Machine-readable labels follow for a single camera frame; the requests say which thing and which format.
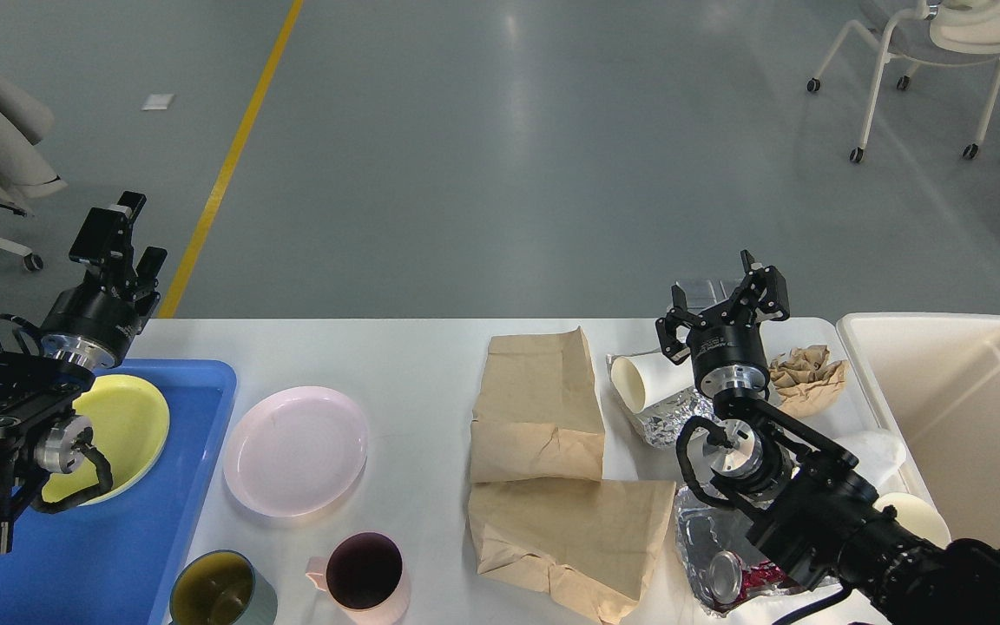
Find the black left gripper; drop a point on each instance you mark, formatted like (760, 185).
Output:
(95, 324)

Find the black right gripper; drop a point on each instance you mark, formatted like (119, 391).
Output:
(724, 342)

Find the pink plate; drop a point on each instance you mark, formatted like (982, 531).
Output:
(296, 451)

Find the teal mug yellow inside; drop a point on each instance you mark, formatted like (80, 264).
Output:
(222, 587)

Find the pink mug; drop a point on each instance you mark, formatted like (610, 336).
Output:
(365, 577)

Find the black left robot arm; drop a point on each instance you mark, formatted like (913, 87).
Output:
(34, 393)

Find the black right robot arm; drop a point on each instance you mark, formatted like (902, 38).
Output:
(811, 513)

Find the white paper cup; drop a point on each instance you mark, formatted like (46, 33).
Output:
(917, 516)
(644, 379)

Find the crumpled brown paper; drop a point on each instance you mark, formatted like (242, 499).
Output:
(807, 380)

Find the crumpled aluminium foil upper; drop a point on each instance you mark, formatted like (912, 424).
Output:
(661, 425)

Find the crumpled aluminium foil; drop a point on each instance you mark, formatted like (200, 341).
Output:
(702, 532)
(661, 425)

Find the yellow plate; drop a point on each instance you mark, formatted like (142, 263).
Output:
(129, 422)

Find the upper brown paper bag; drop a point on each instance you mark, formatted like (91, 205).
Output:
(537, 413)

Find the brown paper bag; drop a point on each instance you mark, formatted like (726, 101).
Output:
(537, 413)
(590, 546)

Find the lower brown paper bag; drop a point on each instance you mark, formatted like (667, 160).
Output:
(590, 546)

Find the crumpled aluminium foil lower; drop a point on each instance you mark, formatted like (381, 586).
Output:
(702, 532)

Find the white plastic bin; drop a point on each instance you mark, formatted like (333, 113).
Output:
(934, 378)

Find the crushed red soda can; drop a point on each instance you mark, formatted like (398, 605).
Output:
(731, 580)

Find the white paper cup lower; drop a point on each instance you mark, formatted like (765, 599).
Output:
(917, 516)

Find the blue plastic tray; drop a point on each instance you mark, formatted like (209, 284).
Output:
(115, 562)

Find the white chair on wheels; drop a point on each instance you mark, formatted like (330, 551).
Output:
(924, 33)

